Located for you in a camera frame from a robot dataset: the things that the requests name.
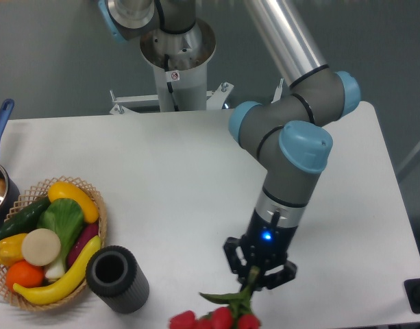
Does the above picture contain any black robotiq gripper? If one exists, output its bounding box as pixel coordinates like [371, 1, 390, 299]
[223, 210, 297, 290]

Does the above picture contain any red tulip bouquet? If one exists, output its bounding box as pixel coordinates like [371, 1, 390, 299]
[168, 266, 262, 329]

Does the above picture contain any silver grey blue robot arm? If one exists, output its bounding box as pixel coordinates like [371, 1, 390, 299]
[98, 1, 361, 290]

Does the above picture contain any dark grey ribbed vase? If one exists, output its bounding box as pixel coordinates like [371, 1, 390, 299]
[86, 245, 149, 314]

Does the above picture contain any black device at edge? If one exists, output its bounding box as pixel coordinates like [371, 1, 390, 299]
[404, 278, 420, 314]

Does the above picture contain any purple sweet potato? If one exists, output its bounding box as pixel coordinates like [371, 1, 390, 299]
[66, 222, 99, 269]

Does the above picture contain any green bok choy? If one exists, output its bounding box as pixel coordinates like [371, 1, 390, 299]
[37, 198, 84, 282]

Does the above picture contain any yellow banana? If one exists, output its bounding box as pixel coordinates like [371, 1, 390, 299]
[12, 235, 101, 305]

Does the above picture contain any green cucumber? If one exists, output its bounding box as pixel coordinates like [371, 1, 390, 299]
[0, 197, 51, 240]

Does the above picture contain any orange fruit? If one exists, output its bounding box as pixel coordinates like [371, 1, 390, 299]
[5, 260, 45, 292]

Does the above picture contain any yellow bell pepper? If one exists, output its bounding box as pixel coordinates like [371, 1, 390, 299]
[0, 233, 27, 267]

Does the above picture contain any woven wicker basket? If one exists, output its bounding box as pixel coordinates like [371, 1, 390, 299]
[0, 176, 107, 311]

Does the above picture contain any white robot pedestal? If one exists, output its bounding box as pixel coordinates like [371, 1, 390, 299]
[110, 19, 234, 114]

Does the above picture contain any blue handled saucepan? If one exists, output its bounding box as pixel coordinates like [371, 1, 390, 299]
[0, 99, 20, 228]

